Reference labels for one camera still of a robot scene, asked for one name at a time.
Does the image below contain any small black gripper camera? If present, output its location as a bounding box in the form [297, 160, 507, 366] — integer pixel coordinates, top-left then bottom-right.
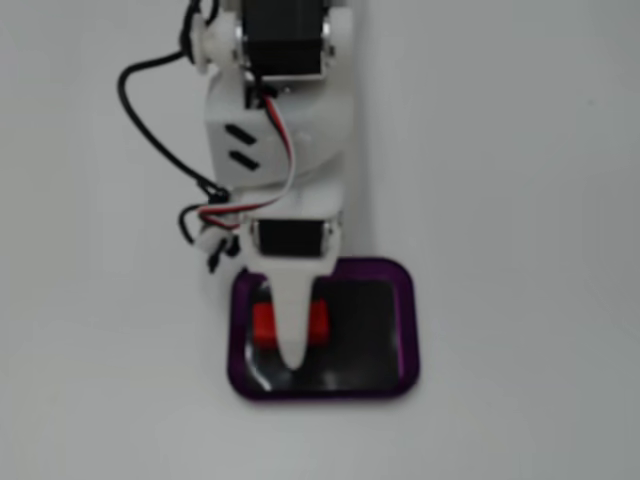
[196, 223, 242, 274]

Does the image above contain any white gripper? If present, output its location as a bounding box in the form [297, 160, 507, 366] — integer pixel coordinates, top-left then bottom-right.
[204, 73, 354, 261]

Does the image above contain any red lattice block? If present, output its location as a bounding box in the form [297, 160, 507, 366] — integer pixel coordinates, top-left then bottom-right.
[251, 298, 332, 350]

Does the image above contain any red white black servo cable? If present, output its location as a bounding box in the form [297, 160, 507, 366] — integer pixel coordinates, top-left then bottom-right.
[198, 92, 297, 232]

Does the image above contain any purple metal tray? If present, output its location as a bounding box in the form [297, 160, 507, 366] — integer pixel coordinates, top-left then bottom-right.
[227, 256, 421, 404]

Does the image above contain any white movable gripper jaw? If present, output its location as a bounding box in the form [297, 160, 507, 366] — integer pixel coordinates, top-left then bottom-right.
[244, 218, 343, 372]

